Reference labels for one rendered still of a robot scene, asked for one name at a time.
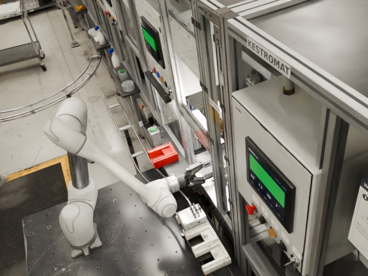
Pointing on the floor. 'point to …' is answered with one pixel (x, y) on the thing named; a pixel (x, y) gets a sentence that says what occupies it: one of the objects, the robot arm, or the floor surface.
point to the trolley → (6, 59)
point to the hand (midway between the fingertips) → (211, 168)
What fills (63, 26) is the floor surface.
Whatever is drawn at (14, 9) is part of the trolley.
